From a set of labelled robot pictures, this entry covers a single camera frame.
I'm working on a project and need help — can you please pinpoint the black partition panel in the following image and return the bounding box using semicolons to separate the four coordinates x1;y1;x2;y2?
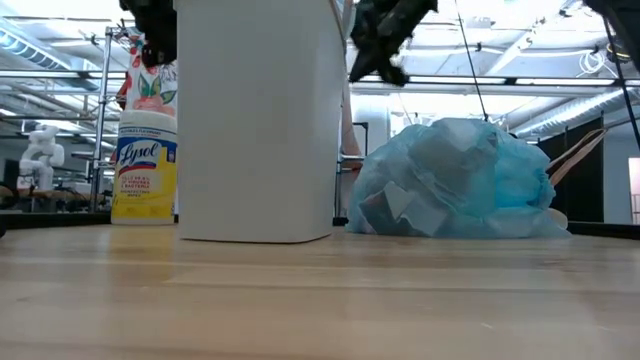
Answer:
537;116;605;224

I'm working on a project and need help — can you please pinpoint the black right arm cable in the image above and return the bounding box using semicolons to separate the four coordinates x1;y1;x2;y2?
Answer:
601;17;640;151

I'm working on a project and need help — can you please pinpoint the tan flat strap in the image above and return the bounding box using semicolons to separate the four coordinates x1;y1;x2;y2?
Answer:
547;127;610;187

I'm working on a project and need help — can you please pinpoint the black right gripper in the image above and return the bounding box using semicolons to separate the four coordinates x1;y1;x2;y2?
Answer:
348;0;439;87

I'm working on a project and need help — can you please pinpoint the hanging black cable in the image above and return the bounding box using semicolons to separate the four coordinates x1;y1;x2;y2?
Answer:
454;0;490;123

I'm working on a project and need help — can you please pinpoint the Lysol wipes canister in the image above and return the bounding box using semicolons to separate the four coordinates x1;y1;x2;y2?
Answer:
110;109;179;226

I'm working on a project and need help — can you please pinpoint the blue trash bag liner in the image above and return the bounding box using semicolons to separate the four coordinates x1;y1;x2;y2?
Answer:
345;117;572;240

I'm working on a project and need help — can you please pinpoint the pinkish hanging cloth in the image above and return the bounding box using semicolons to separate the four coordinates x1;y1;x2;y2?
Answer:
341;77;362;157

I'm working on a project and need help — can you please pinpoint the metal wire rack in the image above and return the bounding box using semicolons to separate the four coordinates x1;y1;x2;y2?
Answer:
88;24;129;215

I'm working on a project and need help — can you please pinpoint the white plastic trash bin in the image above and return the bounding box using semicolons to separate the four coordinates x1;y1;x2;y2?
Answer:
173;0;350;245

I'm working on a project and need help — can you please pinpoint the black aluminium table frame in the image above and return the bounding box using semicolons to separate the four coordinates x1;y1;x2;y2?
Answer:
0;212;640;240

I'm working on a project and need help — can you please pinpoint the floral print curtain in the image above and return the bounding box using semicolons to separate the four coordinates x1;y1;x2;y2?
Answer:
116;27;179;119

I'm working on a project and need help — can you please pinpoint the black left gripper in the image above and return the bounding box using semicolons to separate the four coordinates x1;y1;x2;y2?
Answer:
118;0;179;69

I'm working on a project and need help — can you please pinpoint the white humanoid figure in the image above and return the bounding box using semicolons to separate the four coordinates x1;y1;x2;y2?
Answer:
18;124;66;194

